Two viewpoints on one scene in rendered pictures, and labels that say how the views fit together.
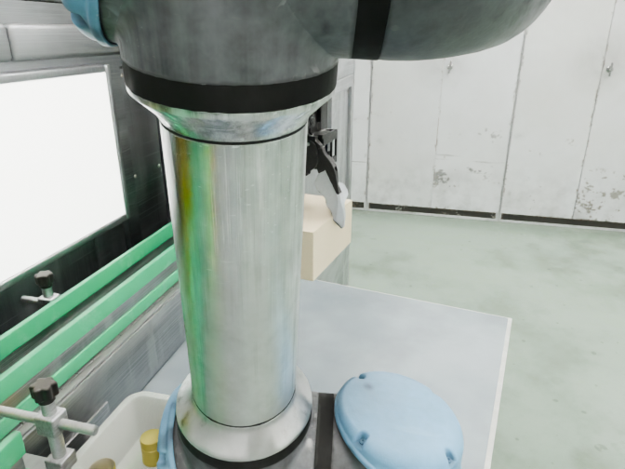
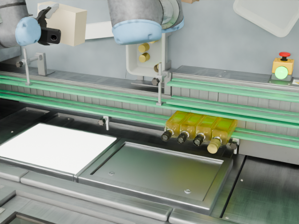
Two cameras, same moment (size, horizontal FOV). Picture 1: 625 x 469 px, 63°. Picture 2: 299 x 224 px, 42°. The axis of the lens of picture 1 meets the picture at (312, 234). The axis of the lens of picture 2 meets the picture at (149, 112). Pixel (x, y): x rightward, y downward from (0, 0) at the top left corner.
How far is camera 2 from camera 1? 0.92 m
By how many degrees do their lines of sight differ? 43
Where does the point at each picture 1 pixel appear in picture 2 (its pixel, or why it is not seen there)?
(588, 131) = not seen: outside the picture
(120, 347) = (112, 86)
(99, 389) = (129, 86)
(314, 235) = (75, 12)
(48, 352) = (132, 100)
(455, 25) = not seen: outside the picture
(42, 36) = (7, 170)
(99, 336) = (113, 93)
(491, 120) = not seen: outside the picture
